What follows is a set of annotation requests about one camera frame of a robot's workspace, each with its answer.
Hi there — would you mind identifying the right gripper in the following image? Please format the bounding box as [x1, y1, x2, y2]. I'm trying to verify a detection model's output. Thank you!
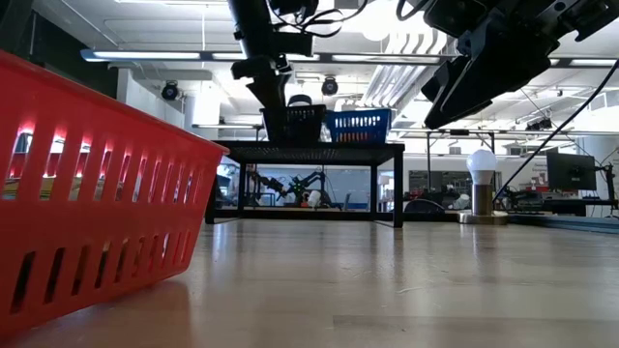
[420, 0, 619, 131]

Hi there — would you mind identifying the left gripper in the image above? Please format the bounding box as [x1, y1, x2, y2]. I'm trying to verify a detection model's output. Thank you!
[226, 0, 320, 110]

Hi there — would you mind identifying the small black mesh basket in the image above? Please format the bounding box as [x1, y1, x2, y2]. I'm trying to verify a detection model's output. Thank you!
[259, 103, 329, 144]

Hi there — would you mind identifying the blue plastic basket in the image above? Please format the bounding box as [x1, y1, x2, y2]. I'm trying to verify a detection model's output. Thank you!
[324, 108, 394, 145]

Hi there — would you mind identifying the red plastic basket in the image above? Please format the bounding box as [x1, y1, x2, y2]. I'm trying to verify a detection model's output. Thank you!
[0, 50, 231, 335]

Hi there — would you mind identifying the black ceiling spotlight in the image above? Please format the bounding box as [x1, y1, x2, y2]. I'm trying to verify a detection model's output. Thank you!
[320, 75, 339, 98]
[161, 80, 181, 102]

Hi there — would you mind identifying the black mesh shelf riser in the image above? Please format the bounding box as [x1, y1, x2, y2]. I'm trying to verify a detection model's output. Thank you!
[206, 139, 407, 228]

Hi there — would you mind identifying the white bulb table lamp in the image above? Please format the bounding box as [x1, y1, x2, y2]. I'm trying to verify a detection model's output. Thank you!
[457, 148, 510, 226]

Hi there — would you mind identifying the long ceiling light strip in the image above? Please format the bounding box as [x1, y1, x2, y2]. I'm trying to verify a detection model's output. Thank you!
[80, 47, 619, 69]

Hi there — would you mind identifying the dark background monitor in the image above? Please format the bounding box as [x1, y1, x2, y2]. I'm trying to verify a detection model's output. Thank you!
[545, 152, 599, 192]

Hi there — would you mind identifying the background black rig frame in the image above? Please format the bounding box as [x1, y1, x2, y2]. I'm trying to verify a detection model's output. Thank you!
[192, 123, 619, 207]

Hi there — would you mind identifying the black supply cable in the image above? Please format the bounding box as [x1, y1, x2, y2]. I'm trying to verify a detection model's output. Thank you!
[491, 57, 619, 202]

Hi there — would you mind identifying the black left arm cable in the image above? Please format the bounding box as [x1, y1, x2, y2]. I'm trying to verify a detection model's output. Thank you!
[268, 0, 371, 40]

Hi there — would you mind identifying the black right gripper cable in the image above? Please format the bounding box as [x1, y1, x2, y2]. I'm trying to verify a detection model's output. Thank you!
[396, 0, 429, 23]

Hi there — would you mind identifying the black aluminium table frame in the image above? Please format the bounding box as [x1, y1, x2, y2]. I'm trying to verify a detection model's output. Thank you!
[212, 206, 619, 236]

